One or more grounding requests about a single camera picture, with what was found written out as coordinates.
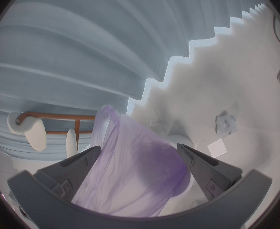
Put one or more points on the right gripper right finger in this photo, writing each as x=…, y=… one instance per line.
x=211, y=175

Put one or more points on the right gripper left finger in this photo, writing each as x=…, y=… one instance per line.
x=66, y=175

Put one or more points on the pale blue curtain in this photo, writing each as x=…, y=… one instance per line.
x=82, y=44

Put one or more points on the white padded wooden chair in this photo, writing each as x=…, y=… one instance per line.
x=37, y=135

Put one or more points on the purple plastic bag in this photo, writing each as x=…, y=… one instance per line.
x=130, y=163

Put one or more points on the white trash bin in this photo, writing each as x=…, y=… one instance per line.
x=175, y=139

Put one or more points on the crumpled white paper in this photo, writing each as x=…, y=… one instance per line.
x=225, y=125

